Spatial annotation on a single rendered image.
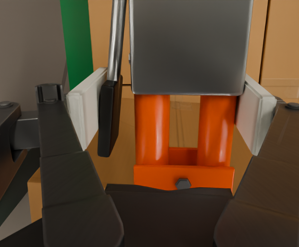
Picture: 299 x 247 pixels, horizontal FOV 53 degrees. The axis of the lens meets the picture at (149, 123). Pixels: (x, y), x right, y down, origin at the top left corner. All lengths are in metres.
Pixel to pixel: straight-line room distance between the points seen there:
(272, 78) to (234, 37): 0.60
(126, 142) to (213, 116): 0.33
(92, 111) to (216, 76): 0.07
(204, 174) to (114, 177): 0.22
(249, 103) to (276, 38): 0.59
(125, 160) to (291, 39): 0.49
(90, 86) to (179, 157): 0.08
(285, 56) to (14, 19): 1.05
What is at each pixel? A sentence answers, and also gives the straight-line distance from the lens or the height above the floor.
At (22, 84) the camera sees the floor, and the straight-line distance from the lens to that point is 1.44.
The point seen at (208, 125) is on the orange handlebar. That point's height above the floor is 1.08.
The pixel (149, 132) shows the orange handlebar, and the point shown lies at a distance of 0.18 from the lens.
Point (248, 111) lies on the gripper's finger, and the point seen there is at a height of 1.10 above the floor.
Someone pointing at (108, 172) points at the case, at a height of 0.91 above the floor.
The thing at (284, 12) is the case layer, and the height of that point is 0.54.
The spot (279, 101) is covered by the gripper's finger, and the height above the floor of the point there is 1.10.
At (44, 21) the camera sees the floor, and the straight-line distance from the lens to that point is 1.35.
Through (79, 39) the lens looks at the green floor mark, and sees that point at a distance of 1.31.
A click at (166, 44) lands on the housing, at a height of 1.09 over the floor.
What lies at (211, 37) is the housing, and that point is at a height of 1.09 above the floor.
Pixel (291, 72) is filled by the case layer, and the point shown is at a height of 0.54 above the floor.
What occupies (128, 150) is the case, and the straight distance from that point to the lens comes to 0.46.
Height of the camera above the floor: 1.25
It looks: 69 degrees down
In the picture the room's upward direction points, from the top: 170 degrees counter-clockwise
